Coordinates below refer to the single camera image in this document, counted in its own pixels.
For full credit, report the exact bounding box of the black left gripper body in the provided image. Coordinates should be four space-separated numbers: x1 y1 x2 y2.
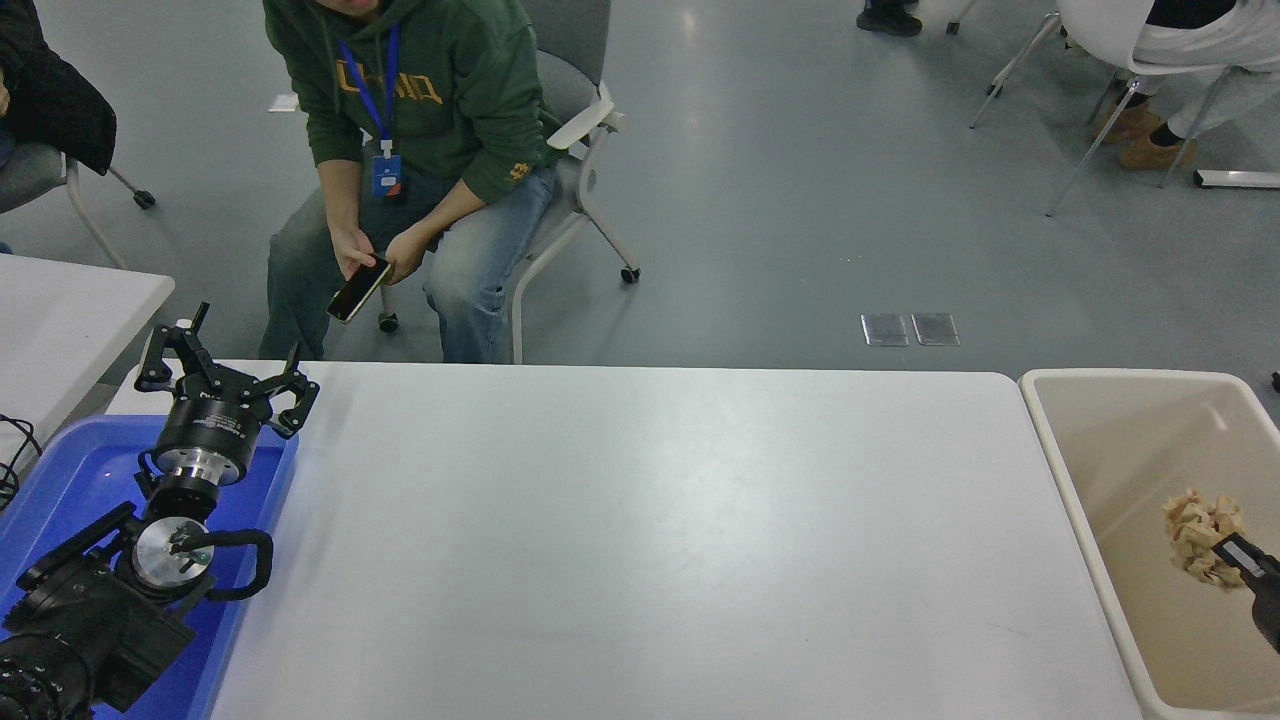
155 388 273 471

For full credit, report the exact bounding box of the tan paper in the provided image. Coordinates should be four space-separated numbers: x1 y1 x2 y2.
1162 488 1248 590

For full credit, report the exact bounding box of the black smartphone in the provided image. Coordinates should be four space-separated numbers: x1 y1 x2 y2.
326 255 394 325

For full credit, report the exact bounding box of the blue badge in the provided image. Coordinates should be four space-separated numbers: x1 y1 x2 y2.
337 22 403 198

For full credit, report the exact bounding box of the person's right hand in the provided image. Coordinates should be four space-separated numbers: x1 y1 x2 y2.
330 225 379 281

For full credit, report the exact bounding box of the person's left hand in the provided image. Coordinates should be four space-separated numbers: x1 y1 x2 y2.
383 225 433 286

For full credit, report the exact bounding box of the white side table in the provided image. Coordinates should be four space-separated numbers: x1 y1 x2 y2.
0 253 176 471

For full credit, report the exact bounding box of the large beige plastic bin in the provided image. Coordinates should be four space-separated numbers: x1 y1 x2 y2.
1018 369 1280 720

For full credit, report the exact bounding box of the blue plastic tray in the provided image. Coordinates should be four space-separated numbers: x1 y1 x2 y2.
0 415 301 720

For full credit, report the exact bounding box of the grey wheeled office chair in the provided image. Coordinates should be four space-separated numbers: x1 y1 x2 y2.
378 0 642 365
0 138 158 271

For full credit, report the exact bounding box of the person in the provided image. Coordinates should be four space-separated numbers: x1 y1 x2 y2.
1095 0 1280 171
856 0 924 38
258 0 566 364
0 0 119 177

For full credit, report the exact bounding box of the white chair with metal legs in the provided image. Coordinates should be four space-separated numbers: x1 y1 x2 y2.
970 0 1246 217

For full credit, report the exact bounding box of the black cable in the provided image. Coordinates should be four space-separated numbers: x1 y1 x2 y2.
0 415 43 511

